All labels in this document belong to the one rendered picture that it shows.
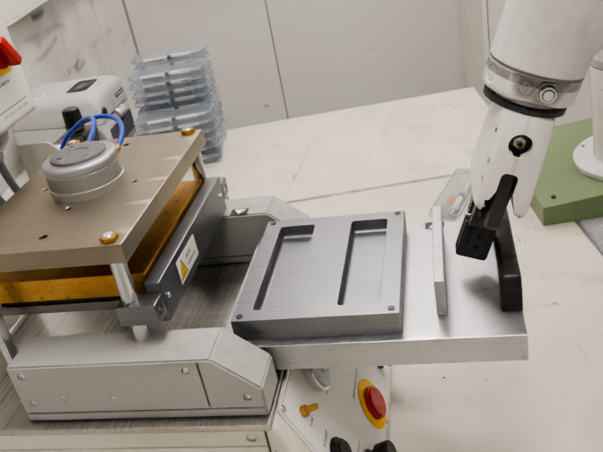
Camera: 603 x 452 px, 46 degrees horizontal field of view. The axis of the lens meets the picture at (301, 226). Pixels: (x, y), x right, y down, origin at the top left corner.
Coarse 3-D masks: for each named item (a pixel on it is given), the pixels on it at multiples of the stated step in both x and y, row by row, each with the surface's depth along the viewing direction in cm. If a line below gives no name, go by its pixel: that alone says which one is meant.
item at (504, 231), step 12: (504, 216) 75; (504, 228) 73; (504, 240) 71; (504, 252) 69; (504, 264) 68; (516, 264) 67; (504, 276) 66; (516, 276) 66; (504, 288) 66; (516, 288) 66; (504, 300) 67; (516, 300) 67
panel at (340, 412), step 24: (288, 384) 72; (336, 384) 81; (360, 384) 85; (384, 384) 92; (288, 408) 70; (312, 408) 71; (336, 408) 78; (360, 408) 83; (312, 432) 71; (336, 432) 76; (360, 432) 80; (384, 432) 85
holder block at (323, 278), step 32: (288, 224) 85; (320, 224) 84; (352, 224) 83; (384, 224) 83; (256, 256) 80; (288, 256) 82; (320, 256) 78; (352, 256) 79; (384, 256) 75; (256, 288) 74; (288, 288) 76; (320, 288) 72; (352, 288) 74; (384, 288) 70; (256, 320) 69; (288, 320) 69; (320, 320) 68; (352, 320) 68; (384, 320) 67
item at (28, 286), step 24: (192, 192) 83; (168, 216) 78; (144, 240) 74; (168, 240) 74; (144, 264) 70; (0, 288) 72; (24, 288) 71; (48, 288) 71; (72, 288) 70; (96, 288) 70; (144, 288) 69; (24, 312) 73; (48, 312) 72
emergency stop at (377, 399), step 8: (368, 392) 85; (376, 392) 86; (368, 400) 84; (376, 400) 85; (384, 400) 87; (368, 408) 84; (376, 408) 84; (384, 408) 86; (376, 416) 84; (384, 416) 85
